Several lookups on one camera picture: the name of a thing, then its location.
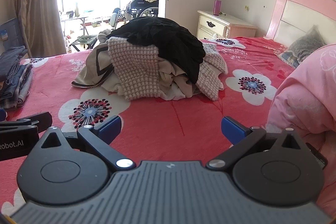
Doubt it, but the black t-shirt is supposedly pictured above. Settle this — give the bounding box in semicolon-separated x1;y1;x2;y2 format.
106;17;206;85

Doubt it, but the folding table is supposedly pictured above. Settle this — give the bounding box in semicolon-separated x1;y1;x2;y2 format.
60;11;91;52

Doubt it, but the wheelchair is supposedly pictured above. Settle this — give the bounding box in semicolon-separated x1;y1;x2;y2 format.
109;0;159;29

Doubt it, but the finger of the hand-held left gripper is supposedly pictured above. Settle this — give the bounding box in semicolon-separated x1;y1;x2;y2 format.
0;119;39;132
17;112;53;126

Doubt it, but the black smartphone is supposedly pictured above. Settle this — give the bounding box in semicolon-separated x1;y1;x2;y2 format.
306;143;328;170

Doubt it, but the cream nightstand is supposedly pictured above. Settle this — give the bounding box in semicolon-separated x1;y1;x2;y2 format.
197;10;258;39

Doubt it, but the beige curtain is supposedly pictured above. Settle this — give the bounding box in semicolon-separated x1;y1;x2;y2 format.
12;0;66;58

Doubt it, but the red floral blanket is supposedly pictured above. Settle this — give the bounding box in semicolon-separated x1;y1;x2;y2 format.
0;36;336;214

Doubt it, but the stack of folded clothes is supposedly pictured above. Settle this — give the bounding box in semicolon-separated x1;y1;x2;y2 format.
0;46;33;111

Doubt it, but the houndstooth knit sweater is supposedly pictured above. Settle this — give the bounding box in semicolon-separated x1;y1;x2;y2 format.
108;36;228;101

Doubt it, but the grey pillow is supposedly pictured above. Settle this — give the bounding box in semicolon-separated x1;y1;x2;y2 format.
278;25;326;68

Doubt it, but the blue storage box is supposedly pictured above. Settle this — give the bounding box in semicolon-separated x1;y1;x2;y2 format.
0;18;24;50

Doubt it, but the pink quilt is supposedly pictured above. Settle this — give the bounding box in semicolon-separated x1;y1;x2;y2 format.
266;44;336;216

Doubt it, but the green folding stool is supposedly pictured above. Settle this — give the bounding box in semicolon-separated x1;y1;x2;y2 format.
69;34;100;52

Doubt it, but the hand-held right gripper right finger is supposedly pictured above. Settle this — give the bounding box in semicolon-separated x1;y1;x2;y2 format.
206;116;307;170

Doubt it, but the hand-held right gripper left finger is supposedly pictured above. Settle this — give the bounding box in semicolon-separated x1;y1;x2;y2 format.
39;115;137;170

